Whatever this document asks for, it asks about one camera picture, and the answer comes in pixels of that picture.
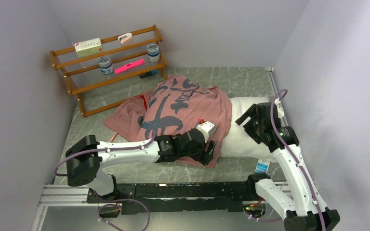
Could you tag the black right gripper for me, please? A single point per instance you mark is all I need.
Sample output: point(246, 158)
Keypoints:
point(252, 112)

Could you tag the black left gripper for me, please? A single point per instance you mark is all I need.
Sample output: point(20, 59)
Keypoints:
point(205, 157)

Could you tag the white pillow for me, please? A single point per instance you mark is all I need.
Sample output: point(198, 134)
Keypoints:
point(237, 143)

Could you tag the pink red patterned pillowcase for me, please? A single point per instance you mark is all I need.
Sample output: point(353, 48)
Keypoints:
point(175, 106)

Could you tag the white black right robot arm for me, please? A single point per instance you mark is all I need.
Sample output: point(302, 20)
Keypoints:
point(304, 209)

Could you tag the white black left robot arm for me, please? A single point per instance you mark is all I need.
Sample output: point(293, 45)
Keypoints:
point(87, 158)

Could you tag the blue white pillow tag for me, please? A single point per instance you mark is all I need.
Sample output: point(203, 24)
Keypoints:
point(262, 166)

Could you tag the orange pencil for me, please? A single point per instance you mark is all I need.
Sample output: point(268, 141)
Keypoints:
point(113, 137)

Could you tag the black blue marker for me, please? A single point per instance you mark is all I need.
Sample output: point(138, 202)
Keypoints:
point(147, 74)

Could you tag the pink highlighter marker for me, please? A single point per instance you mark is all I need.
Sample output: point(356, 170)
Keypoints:
point(129, 66)

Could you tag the blue white jar right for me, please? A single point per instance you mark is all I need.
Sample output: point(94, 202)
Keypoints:
point(153, 52)

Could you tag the blue white jar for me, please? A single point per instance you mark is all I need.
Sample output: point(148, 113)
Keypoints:
point(105, 64)
point(153, 52)

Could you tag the wooden shelf rack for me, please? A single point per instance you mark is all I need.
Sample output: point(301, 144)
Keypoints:
point(99, 79)

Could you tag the blue white jar left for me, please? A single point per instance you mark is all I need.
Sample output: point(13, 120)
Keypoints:
point(105, 64)

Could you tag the pink white tape dispenser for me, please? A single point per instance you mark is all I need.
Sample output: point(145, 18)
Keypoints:
point(125, 38)

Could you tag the white green box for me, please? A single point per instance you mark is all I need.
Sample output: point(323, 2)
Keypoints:
point(88, 47)

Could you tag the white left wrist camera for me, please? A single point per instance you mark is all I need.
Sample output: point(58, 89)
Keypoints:
point(207, 129)

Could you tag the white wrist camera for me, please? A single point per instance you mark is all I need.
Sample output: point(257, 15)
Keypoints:
point(280, 110)
point(207, 129)

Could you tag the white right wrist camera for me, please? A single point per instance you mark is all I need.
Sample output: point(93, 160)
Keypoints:
point(280, 110)

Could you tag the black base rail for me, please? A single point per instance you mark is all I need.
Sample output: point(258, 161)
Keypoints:
point(231, 196)

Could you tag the aluminium frame rail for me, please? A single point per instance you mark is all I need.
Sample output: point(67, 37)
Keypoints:
point(63, 195)

